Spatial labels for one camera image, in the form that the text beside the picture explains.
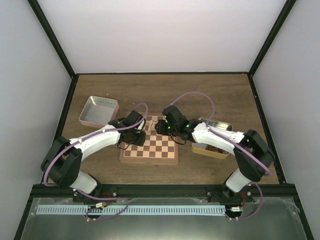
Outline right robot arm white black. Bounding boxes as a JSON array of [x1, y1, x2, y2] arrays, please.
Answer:
[[155, 105, 275, 202]]

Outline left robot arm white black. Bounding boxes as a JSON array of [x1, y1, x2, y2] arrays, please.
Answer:
[[40, 110, 147, 202]]

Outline wooden chess board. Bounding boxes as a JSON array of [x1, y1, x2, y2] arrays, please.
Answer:
[[119, 112, 179, 165]]

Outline dark brown chess pieces pile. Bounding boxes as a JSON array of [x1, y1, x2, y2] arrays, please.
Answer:
[[205, 145, 225, 154]]

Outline yellow metal tin tray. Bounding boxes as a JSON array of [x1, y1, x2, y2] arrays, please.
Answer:
[[191, 119, 233, 160]]

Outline pink metal tin tray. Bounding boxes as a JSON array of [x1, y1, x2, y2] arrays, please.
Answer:
[[78, 96, 119, 129]]

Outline black aluminium frame rail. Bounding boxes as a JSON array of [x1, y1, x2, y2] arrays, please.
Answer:
[[30, 183, 298, 202]]

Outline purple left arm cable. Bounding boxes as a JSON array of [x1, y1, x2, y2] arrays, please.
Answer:
[[42, 102, 149, 222]]

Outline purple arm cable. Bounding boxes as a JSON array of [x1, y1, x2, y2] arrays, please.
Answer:
[[169, 91, 272, 222], [42, 102, 149, 222]]

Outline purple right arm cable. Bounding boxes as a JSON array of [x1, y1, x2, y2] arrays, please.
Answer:
[[169, 91, 272, 222]]

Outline light blue slotted cable duct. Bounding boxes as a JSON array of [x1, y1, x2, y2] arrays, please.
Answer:
[[35, 204, 226, 217]]

